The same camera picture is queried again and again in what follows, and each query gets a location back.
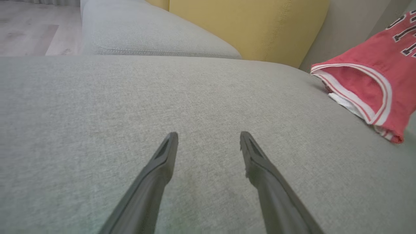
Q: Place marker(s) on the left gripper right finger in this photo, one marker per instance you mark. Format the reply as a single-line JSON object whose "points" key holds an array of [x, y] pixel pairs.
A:
{"points": [[279, 201]]}

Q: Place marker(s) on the medium yellow sofa back cushion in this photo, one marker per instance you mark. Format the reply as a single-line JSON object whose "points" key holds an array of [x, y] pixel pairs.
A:
{"points": [[159, 4]]}

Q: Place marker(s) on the red shirt with white trim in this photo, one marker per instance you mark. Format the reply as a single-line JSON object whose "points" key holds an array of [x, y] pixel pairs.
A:
{"points": [[393, 58]]}

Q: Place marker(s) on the large grey sofa seat cushion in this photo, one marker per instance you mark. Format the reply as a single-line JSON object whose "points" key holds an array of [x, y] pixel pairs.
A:
{"points": [[97, 113]]}

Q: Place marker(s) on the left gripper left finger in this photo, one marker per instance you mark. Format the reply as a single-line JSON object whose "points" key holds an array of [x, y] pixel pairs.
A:
{"points": [[146, 195]]}

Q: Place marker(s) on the grey stitched sofa seat cushion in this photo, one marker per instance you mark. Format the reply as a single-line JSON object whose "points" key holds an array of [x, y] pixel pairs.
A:
{"points": [[146, 29]]}

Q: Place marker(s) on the large yellow sofa back cushion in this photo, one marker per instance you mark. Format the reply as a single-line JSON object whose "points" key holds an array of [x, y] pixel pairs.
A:
{"points": [[234, 26]]}

